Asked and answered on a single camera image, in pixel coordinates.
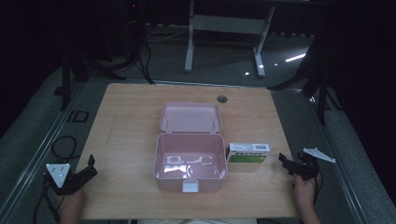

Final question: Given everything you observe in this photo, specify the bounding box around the person's left hand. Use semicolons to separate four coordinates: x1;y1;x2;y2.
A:
55;188;86;214

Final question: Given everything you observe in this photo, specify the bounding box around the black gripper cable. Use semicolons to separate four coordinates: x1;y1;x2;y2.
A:
313;169;324;205
32;135;78;224

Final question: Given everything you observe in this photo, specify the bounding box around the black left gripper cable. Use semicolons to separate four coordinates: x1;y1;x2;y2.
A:
32;135;78;224

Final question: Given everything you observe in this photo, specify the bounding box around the white floor cable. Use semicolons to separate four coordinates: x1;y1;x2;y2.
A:
144;27;191;43

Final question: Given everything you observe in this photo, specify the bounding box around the person's right hand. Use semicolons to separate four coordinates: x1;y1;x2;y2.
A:
292;174;318;204

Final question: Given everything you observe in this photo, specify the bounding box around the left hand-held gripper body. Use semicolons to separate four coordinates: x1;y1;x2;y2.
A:
42;162;90;196

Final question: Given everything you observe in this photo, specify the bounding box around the green and white medicine box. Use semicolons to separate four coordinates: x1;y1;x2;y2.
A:
225;142;271;165

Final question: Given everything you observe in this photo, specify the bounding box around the black tripod stand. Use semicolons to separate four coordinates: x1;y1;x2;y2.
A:
266;27;344;126
60;0;157;112

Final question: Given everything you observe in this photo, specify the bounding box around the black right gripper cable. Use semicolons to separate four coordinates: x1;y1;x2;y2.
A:
313;169;324;205

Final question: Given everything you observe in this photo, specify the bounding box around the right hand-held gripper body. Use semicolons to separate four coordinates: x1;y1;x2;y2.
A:
291;147;337;182

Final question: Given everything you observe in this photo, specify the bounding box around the white metal desk frame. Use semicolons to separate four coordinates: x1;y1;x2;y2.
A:
184;0;276;78

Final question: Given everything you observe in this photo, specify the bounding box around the pink plastic storage box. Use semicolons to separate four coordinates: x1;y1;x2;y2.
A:
152;101;229;194

